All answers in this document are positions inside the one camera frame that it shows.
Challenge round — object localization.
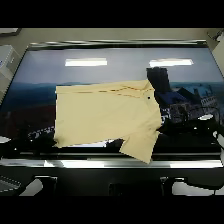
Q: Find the silver frame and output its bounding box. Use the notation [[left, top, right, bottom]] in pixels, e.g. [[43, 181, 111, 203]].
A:
[[0, 154, 224, 197]]

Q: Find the cream short-sleeved shirt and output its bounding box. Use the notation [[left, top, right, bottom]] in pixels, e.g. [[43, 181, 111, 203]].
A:
[[53, 79, 163, 165]]

